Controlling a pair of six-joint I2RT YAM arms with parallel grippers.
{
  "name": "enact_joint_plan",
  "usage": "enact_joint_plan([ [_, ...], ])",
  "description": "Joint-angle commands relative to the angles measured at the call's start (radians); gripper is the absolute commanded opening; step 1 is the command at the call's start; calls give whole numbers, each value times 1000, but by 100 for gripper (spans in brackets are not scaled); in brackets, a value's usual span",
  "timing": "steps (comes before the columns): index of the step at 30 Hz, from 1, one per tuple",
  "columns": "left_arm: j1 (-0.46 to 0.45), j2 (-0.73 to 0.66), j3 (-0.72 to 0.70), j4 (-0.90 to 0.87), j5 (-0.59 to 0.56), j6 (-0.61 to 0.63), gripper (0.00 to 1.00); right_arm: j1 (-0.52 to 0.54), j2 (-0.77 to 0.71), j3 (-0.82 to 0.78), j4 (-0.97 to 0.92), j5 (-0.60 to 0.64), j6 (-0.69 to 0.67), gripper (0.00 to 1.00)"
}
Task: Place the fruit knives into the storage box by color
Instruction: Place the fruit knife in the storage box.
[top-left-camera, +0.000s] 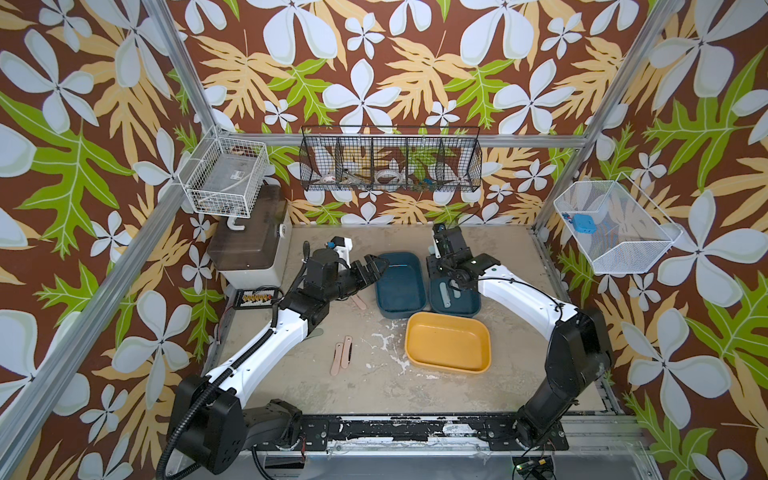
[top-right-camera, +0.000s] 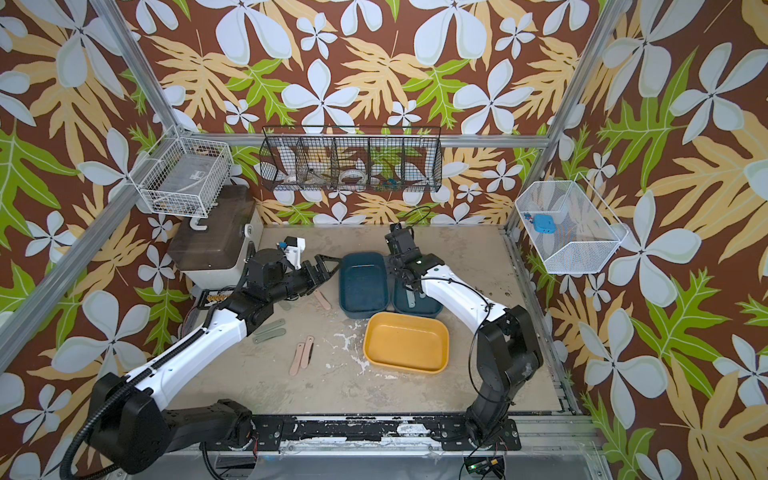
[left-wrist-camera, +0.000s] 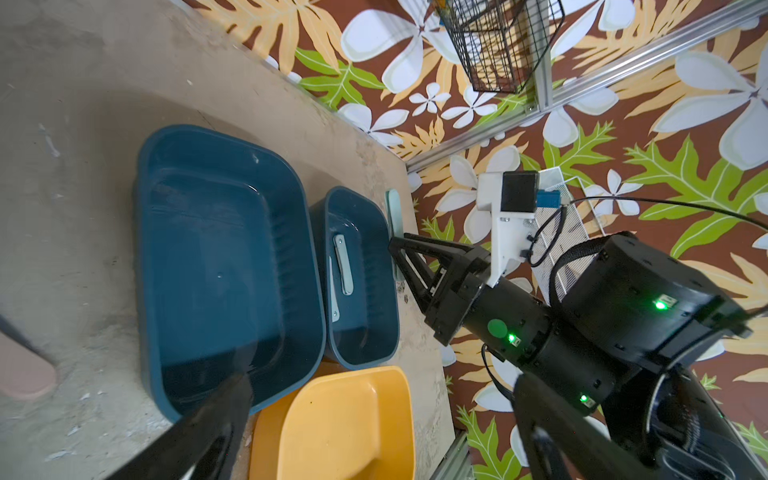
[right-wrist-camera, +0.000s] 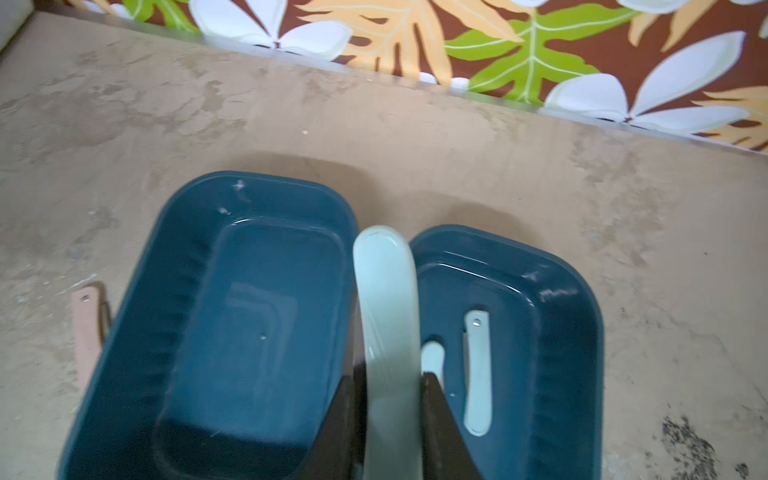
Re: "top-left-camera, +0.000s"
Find white wire basket right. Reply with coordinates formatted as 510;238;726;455
554;174;683;276

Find right teal storage box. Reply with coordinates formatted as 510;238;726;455
429;277;482;318

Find left teal storage box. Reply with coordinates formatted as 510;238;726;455
375;252;427;320

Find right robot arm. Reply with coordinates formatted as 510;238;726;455
427;223;614;448

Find black wire basket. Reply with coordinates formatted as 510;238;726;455
298;125;483;192

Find brown lidded white container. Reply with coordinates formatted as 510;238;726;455
207;185;292;290

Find small electronics board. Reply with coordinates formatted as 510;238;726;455
512;457;556;480

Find white wire basket left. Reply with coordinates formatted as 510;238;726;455
179;129;270;218

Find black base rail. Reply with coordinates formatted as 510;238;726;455
287;413;570;452

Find yellow storage box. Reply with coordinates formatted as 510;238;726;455
404;312;492;374

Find teal storage box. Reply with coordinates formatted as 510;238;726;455
375;252;427;320
429;277;482;318

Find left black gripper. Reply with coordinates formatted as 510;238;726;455
322;255;388;305

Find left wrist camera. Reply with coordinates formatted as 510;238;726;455
327;236;353;266

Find white wire basket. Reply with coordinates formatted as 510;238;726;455
554;174;683;276
179;129;270;218

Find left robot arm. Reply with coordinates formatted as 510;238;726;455
155;237;389;479

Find blue object in basket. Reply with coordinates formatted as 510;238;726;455
570;213;597;235

